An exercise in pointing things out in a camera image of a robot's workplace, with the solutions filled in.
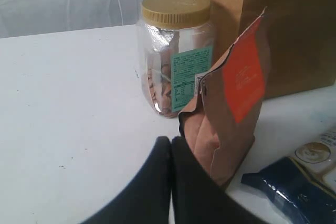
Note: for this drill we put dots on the brown paper bag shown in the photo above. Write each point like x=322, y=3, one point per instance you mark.
x=301, y=36

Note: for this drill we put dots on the brown pouch orange label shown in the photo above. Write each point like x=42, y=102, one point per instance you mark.
x=219, y=121

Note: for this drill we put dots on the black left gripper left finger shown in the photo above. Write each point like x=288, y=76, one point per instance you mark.
x=146, y=198

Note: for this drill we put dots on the long dark noodle package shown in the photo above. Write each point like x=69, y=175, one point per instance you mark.
x=302, y=185

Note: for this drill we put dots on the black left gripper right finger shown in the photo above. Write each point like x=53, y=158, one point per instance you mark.
x=198, y=199

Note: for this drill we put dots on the clear jar gold lid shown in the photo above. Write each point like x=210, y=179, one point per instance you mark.
x=176, y=40

